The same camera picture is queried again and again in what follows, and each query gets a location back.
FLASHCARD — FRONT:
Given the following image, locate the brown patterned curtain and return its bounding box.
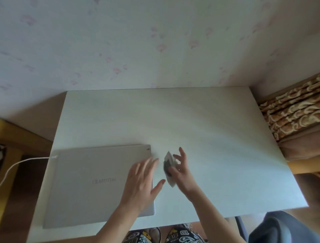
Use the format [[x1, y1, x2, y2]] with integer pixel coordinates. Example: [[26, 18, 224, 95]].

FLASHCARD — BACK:
[[258, 75, 320, 143]]

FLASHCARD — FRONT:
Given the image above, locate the person's left forearm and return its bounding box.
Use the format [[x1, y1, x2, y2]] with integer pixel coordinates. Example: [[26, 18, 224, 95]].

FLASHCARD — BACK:
[[93, 203, 146, 243]]

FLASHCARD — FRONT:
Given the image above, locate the grey and white packet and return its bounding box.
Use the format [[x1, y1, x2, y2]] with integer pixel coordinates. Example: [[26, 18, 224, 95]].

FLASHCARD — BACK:
[[163, 151, 181, 188]]

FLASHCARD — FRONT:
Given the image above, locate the white charging cable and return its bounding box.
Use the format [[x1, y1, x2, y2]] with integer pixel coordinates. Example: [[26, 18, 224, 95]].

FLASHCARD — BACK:
[[0, 155, 59, 187]]

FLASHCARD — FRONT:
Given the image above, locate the yellow wooden furniture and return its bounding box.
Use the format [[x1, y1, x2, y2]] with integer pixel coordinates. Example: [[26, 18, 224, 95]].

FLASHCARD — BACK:
[[0, 118, 27, 218]]

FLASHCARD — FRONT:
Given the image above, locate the grey chair seat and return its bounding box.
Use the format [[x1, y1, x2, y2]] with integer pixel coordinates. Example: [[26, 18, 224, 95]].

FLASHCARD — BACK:
[[234, 210, 320, 243]]

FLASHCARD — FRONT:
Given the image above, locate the person's patterned clothing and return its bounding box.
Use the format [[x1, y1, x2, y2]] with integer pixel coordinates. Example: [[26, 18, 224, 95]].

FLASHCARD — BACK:
[[122, 223, 208, 243]]

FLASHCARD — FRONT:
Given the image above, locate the person's right hand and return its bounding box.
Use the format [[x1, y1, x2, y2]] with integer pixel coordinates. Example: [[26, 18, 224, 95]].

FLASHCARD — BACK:
[[167, 147, 201, 200]]

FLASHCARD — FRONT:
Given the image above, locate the person's left hand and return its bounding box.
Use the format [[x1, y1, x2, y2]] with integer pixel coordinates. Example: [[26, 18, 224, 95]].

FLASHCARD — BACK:
[[119, 158, 166, 213]]

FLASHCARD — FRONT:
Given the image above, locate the person's right forearm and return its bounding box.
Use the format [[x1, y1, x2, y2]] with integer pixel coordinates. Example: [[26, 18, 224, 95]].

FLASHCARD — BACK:
[[186, 186, 247, 243]]

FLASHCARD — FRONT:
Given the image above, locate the brown upholstered furniture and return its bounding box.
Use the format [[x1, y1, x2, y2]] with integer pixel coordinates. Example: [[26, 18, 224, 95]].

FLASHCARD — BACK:
[[277, 127, 320, 164]]

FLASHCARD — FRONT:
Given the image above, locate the silver closed laptop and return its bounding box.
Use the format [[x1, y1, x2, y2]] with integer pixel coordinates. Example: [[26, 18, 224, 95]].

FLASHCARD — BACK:
[[42, 144, 156, 229]]

